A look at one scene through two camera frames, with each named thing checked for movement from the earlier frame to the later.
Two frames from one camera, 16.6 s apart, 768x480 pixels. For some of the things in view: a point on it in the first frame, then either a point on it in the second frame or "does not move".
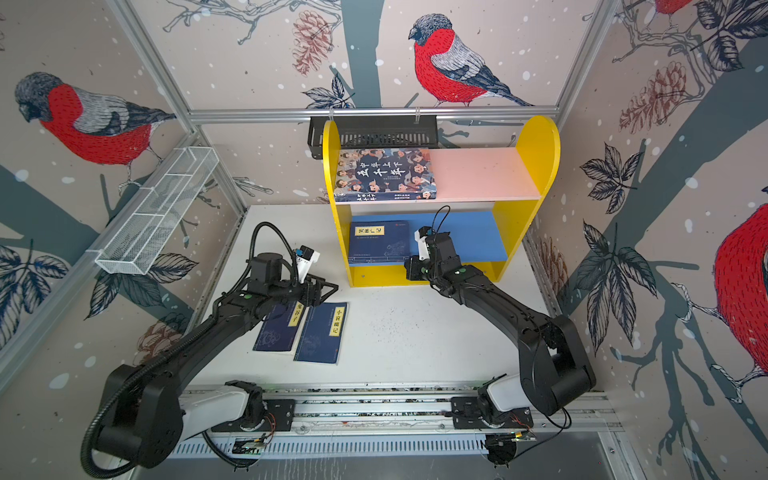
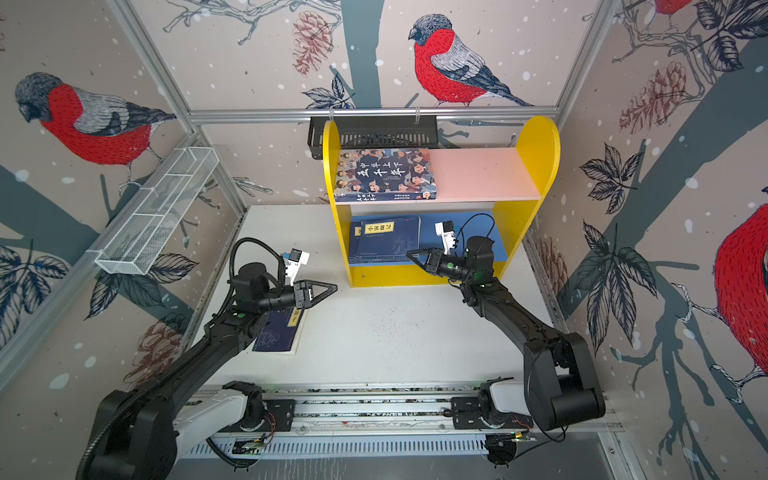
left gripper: x=316 y=286 does not move
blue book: x=379 y=242 does not move
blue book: x=323 y=332 → x=355 y=233
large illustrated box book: x=385 y=174 does not move
